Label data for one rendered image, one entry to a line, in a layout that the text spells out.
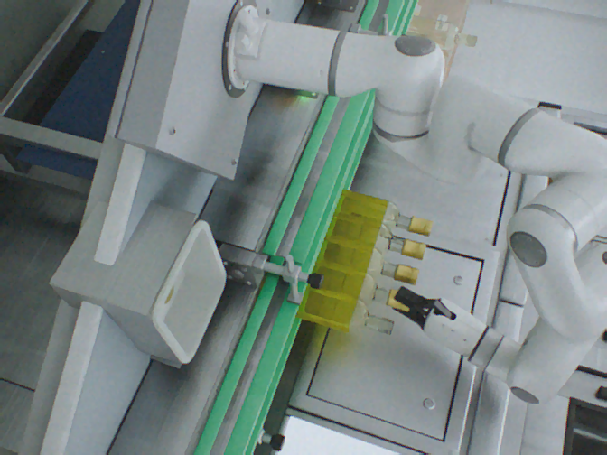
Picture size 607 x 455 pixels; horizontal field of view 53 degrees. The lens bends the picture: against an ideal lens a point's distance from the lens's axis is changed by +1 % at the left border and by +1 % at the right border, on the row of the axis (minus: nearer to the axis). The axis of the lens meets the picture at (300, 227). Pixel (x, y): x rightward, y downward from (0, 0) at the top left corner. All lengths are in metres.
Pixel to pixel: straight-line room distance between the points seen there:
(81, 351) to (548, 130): 0.70
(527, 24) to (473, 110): 5.73
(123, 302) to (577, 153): 0.62
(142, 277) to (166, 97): 0.26
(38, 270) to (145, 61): 0.85
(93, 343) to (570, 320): 0.65
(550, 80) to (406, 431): 5.09
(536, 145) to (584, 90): 5.29
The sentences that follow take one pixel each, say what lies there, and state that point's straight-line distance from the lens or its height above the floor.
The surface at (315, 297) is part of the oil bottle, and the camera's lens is 1.17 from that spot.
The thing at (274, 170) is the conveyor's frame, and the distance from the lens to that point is 1.17.
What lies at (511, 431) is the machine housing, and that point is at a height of 1.41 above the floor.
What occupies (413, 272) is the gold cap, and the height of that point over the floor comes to 1.15.
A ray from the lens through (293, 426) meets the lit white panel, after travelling 1.26.
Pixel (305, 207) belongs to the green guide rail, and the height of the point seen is 0.93.
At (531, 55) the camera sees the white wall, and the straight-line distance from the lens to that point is 6.27.
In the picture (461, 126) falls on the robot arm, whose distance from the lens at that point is 0.85.
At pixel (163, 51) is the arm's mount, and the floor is 0.80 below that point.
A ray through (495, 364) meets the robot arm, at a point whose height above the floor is 1.33.
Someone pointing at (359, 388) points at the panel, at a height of 1.11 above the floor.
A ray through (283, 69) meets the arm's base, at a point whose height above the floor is 0.90.
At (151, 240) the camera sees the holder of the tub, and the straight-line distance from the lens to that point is 0.92.
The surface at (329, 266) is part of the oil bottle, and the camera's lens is 1.20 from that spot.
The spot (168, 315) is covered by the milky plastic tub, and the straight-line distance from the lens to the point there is 1.09.
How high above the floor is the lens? 1.17
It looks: 12 degrees down
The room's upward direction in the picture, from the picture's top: 105 degrees clockwise
